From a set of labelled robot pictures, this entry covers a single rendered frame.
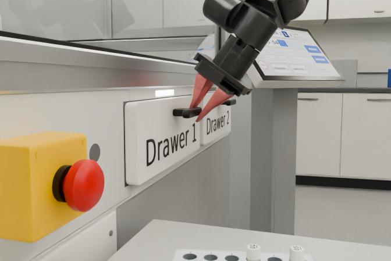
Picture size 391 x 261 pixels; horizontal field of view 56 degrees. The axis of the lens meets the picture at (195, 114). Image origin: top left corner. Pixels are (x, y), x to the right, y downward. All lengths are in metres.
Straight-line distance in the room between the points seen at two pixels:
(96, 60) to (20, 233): 0.21
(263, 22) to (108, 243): 0.38
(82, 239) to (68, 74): 0.18
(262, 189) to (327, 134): 1.96
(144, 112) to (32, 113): 0.19
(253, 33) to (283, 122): 0.98
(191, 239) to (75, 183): 0.23
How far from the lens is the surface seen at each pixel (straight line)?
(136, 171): 0.49
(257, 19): 0.59
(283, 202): 1.62
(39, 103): 0.35
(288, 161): 1.60
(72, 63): 0.39
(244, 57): 0.59
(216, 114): 0.88
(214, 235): 0.49
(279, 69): 1.39
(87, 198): 0.29
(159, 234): 0.50
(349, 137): 3.50
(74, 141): 0.32
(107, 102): 0.45
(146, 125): 0.51
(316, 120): 3.45
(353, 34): 4.21
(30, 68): 0.35
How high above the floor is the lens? 0.96
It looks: 5 degrees down
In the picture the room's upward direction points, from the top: straight up
